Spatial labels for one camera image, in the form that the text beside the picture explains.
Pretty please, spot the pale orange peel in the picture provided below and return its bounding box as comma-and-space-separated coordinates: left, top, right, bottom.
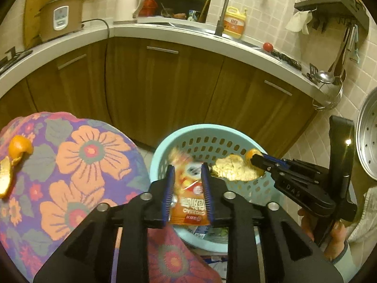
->
212, 148, 265, 181

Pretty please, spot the orange snack bag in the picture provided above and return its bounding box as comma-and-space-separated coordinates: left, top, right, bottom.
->
168, 148, 210, 226

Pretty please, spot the right hand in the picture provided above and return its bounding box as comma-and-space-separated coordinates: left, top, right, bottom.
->
297, 208, 348, 262

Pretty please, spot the light blue plastic basket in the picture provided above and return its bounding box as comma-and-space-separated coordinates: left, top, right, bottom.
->
149, 123, 285, 254

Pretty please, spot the perforated steel steamer tray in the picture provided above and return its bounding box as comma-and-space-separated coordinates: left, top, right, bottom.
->
356, 88, 377, 180

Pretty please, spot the floral tablecloth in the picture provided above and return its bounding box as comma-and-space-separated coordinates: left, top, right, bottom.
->
0, 110, 222, 283

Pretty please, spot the steel ladle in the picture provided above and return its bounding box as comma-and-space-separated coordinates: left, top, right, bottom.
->
316, 25, 351, 84

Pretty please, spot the red tomato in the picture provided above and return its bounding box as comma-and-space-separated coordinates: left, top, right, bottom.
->
263, 42, 274, 52

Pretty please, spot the orange peel piece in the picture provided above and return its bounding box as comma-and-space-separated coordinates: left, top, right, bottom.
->
8, 135, 33, 166
0, 156, 13, 198

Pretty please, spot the steel sink faucet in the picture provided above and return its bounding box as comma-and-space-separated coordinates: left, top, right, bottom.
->
206, 0, 229, 37

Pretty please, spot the yellow detergent bottle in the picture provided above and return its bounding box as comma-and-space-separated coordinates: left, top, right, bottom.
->
224, 6, 247, 39

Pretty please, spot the red pot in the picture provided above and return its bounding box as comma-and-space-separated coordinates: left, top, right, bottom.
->
139, 0, 159, 17

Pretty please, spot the gas stove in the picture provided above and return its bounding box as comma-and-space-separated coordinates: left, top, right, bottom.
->
0, 47, 33, 75

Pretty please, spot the white electric kettle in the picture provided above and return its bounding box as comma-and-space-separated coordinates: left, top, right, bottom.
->
113, 0, 144, 24

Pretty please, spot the brown rice cooker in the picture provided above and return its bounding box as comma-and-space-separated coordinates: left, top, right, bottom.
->
36, 0, 85, 43

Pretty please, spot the wooden cutting board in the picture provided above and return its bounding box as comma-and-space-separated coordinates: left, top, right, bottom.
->
23, 0, 52, 49

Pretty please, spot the black wall shelf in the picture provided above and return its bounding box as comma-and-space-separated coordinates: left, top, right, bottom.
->
294, 0, 369, 32

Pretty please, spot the black power cable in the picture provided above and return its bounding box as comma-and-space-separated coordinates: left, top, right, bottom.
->
80, 18, 111, 38

